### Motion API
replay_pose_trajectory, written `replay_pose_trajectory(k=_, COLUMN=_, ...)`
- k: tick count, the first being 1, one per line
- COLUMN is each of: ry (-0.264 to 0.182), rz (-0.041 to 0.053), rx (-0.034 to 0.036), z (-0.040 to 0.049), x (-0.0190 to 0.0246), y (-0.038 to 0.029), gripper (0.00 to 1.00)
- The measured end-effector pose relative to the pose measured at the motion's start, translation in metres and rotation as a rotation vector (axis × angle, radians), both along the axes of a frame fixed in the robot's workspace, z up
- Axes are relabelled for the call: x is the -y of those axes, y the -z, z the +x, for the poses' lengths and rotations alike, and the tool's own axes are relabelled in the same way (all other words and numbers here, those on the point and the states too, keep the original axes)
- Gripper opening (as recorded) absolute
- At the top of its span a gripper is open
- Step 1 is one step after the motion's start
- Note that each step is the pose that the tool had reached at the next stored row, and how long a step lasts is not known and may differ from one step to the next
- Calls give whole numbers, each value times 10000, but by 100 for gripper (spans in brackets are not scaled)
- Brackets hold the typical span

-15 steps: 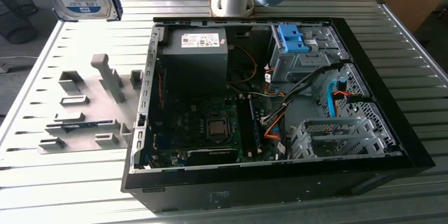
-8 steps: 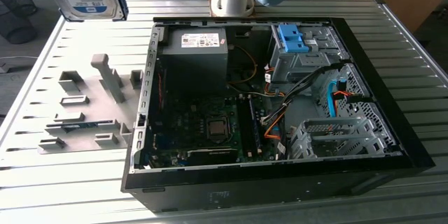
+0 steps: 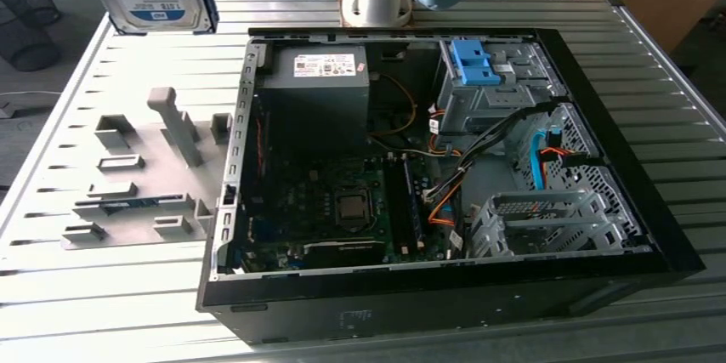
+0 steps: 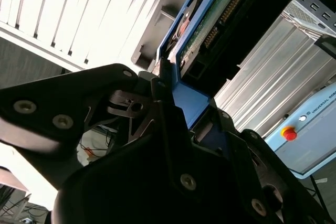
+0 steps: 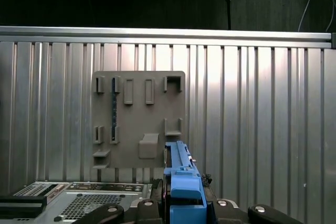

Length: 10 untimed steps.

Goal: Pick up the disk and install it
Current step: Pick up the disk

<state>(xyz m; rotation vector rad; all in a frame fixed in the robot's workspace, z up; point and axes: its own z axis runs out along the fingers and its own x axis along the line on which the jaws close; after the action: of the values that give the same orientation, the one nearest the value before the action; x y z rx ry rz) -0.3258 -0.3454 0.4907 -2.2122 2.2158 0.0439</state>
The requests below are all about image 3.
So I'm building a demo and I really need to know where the red power wire black plug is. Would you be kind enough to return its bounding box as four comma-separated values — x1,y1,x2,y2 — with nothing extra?
538,146,593,168

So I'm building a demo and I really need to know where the white floor cable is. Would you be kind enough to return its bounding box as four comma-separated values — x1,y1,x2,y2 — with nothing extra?
0,88,63,99

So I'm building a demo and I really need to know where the light blue data wire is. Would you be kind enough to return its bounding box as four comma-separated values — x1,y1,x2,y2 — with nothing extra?
530,127,564,192

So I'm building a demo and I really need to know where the green motherboard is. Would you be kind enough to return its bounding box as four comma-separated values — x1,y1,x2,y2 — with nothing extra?
243,154,456,273

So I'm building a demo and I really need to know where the black open PC case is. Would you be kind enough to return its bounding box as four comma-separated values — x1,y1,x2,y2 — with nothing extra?
195,26,708,345

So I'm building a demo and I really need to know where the blue plastic drive latch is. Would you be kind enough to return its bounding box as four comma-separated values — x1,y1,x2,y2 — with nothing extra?
450,39,506,87

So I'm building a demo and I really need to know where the black graphics card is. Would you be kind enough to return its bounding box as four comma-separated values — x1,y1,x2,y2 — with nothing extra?
302,238,389,267

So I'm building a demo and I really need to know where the metal disk bay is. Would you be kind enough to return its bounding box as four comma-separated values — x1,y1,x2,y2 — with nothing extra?
468,188,652,260

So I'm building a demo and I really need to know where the blue RAM stick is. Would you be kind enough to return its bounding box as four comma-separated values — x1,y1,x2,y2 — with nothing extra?
401,154,428,250

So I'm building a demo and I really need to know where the grey metal drive cage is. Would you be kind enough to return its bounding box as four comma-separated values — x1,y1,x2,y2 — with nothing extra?
436,39,569,135

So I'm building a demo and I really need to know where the thin orange wire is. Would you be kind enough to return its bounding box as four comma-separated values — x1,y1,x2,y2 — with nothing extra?
368,73,420,139

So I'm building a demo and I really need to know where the orange wire bundle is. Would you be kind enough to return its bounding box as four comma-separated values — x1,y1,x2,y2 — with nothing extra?
428,190,458,228

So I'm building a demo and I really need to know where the grey parts rack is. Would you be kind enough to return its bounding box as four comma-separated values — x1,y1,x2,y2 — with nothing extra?
59,86,235,252

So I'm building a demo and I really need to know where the black RAM slot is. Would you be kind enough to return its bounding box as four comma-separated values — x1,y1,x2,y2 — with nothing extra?
382,153,412,254

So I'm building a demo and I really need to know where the grey Dell power supply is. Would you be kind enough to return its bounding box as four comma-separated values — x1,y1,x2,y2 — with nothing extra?
261,43,374,152

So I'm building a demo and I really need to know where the silver CPU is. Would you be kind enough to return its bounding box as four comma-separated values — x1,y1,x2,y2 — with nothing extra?
338,191,370,218

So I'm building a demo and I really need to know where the black mesh wastebasket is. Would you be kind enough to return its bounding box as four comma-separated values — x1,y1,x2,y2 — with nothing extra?
0,0,63,73

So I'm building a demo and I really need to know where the CPU socket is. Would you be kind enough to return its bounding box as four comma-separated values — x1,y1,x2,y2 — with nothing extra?
332,184,377,231

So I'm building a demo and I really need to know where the black cable bundle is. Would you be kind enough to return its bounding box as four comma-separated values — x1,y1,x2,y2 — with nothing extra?
425,101,569,203

